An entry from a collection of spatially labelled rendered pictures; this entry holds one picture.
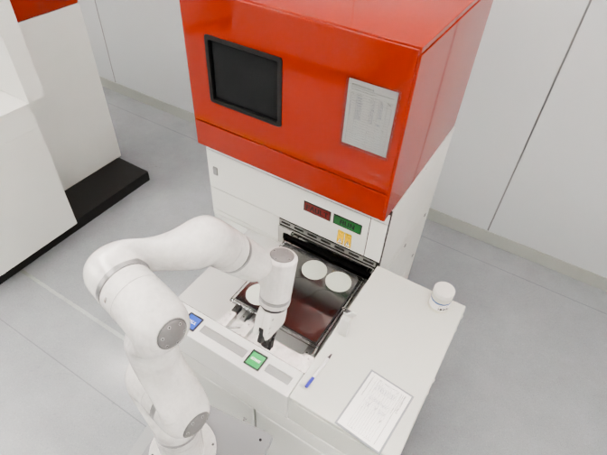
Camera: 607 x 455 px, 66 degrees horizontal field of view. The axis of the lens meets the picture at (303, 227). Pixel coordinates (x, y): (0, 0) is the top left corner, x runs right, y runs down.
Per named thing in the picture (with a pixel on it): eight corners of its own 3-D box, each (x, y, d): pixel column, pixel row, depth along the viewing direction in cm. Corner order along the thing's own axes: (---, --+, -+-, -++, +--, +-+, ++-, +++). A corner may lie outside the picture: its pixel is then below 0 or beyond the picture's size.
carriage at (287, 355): (228, 317, 171) (228, 312, 169) (313, 366, 158) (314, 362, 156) (214, 333, 166) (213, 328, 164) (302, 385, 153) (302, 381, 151)
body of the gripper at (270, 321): (273, 283, 130) (268, 312, 136) (251, 303, 122) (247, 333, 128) (295, 295, 127) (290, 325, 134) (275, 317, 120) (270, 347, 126)
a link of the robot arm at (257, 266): (181, 245, 101) (242, 273, 128) (234, 280, 94) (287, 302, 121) (202, 209, 102) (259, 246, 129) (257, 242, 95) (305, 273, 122)
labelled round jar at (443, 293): (432, 294, 168) (438, 277, 161) (451, 303, 165) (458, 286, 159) (424, 308, 163) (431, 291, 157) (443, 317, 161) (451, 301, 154)
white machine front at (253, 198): (217, 208, 217) (209, 135, 189) (375, 284, 189) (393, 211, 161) (212, 212, 215) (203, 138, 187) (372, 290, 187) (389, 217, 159)
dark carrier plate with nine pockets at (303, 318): (285, 243, 193) (286, 242, 193) (360, 278, 181) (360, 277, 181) (235, 299, 171) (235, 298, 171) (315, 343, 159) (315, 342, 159)
